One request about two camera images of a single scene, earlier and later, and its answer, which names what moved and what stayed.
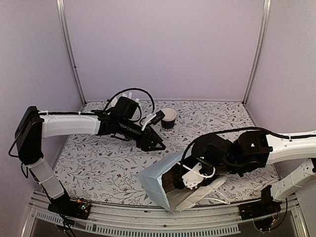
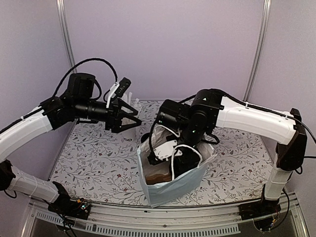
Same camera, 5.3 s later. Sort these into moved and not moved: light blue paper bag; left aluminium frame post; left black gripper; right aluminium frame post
Moved: left black gripper; light blue paper bag
Not moved: left aluminium frame post; right aluminium frame post
